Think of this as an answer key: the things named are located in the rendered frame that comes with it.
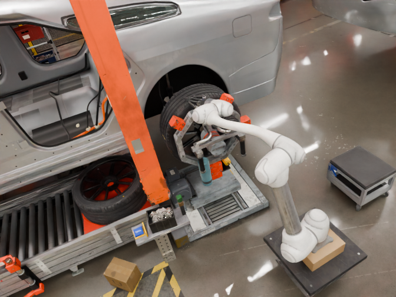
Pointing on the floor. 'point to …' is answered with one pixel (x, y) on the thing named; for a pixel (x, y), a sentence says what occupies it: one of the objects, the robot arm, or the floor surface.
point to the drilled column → (165, 248)
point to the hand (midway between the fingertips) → (187, 99)
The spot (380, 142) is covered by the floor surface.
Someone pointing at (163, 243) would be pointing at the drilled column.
